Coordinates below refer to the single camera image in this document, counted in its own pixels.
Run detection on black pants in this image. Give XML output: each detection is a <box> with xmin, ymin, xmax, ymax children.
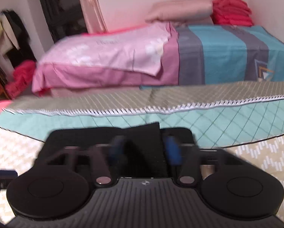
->
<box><xmin>34</xmin><ymin>123</ymin><xmax>200</xmax><ymax>179</ymax></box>

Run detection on chevron teal quilt bedspread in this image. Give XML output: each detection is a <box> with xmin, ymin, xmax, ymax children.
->
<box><xmin>0</xmin><ymin>80</ymin><xmax>284</xmax><ymax>225</ymax></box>

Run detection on teal grey striped pillow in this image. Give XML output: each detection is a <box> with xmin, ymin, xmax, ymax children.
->
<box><xmin>176</xmin><ymin>25</ymin><xmax>284</xmax><ymax>86</ymax></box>

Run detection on red cloth pile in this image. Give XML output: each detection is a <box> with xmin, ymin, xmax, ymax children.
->
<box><xmin>5</xmin><ymin>60</ymin><xmax>36</xmax><ymax>99</ymax></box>

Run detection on pink floral pillow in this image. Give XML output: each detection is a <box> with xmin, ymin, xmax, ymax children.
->
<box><xmin>32</xmin><ymin>23</ymin><xmax>180</xmax><ymax>94</ymax></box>

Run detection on pink satin curtain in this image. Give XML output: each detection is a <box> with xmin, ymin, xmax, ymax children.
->
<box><xmin>80</xmin><ymin>0</ymin><xmax>107</xmax><ymax>33</ymax></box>

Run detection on hanging clothes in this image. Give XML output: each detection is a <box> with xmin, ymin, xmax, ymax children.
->
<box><xmin>0</xmin><ymin>10</ymin><xmax>35</xmax><ymax>65</ymax></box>

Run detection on peach bolster pillow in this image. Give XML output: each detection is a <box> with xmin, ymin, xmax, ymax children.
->
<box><xmin>145</xmin><ymin>0</ymin><xmax>213</xmax><ymax>25</ymax></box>

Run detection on red folded blanket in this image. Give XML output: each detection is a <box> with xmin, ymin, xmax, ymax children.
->
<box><xmin>211</xmin><ymin>0</ymin><xmax>254</xmax><ymax>27</ymax></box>

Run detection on dark window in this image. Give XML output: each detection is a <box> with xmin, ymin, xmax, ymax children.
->
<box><xmin>40</xmin><ymin>0</ymin><xmax>87</xmax><ymax>42</ymax></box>

